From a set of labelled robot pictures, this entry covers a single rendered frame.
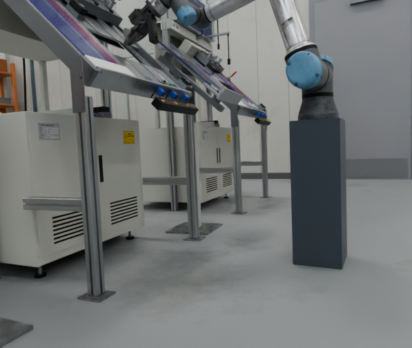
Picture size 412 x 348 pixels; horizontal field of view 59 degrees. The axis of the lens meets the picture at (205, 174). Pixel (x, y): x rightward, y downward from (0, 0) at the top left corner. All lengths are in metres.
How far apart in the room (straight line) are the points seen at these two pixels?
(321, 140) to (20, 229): 1.14
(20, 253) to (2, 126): 0.47
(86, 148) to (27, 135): 0.31
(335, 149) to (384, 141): 3.24
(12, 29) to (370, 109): 3.75
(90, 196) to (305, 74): 0.81
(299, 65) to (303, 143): 0.28
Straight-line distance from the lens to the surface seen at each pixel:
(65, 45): 1.32
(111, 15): 1.98
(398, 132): 4.61
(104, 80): 1.28
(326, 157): 1.39
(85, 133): 1.18
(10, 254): 1.58
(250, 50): 5.09
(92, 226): 1.21
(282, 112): 4.83
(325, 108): 1.42
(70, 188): 1.56
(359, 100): 4.64
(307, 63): 1.30
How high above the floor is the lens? 0.47
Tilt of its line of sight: 4 degrees down
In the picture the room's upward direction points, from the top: 3 degrees counter-clockwise
